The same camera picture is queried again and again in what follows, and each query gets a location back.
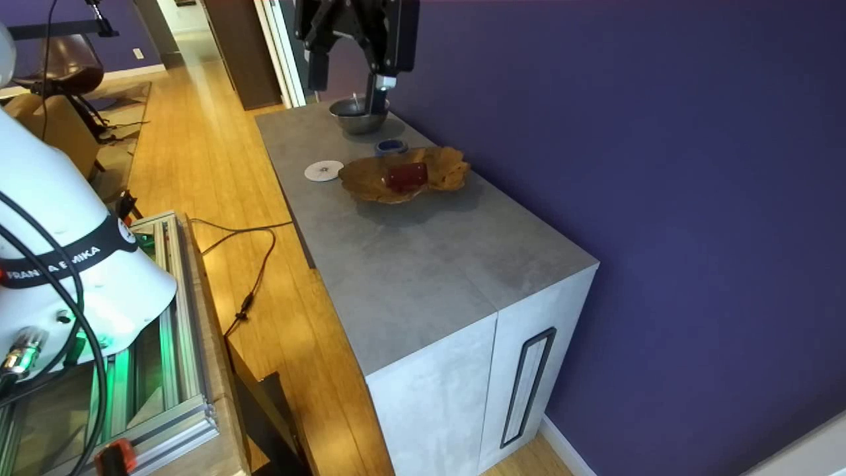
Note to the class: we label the white wall outlet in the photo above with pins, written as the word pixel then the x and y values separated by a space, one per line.
pixel 138 53

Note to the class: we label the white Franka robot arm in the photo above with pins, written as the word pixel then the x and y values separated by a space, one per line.
pixel 53 221

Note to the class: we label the red clamp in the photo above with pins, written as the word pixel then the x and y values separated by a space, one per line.
pixel 116 456

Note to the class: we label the wooden leaf-shaped tray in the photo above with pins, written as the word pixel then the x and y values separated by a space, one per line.
pixel 374 185

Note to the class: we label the black box on floor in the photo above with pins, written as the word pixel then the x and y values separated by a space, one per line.
pixel 268 424

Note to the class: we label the metal bowl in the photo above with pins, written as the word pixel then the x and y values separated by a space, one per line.
pixel 357 120

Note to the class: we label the white round disc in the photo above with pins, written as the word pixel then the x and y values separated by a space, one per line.
pixel 323 169

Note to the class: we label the small blue cap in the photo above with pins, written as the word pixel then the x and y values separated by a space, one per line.
pixel 393 145

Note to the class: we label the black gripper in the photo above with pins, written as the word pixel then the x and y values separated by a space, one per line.
pixel 357 22

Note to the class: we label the grey concrete-look cabinet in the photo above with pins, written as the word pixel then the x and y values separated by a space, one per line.
pixel 414 266

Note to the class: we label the dark brown chair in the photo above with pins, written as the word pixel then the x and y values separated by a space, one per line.
pixel 68 61

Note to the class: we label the white door frame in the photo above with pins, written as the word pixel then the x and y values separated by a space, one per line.
pixel 284 49

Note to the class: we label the small red toy wagon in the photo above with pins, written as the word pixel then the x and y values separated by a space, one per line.
pixel 406 176

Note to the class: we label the aluminium robot stand frame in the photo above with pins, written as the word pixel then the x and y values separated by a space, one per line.
pixel 181 371

